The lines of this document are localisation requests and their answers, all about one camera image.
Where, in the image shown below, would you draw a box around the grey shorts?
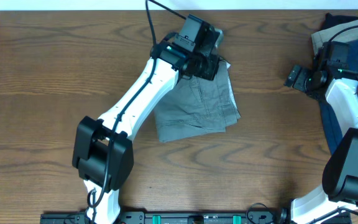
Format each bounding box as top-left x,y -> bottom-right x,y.
154,58 -> 241,142

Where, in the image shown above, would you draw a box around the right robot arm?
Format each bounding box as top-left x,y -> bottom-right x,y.
285,63 -> 358,223

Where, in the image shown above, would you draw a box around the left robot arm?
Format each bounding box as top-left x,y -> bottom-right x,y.
72,29 -> 223,223

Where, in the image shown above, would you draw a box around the khaki shorts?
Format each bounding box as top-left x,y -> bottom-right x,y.
311,20 -> 358,55

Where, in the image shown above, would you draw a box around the black garment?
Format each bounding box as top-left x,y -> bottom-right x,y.
320,13 -> 358,30

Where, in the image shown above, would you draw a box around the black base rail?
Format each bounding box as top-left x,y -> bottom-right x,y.
40,210 -> 352,224

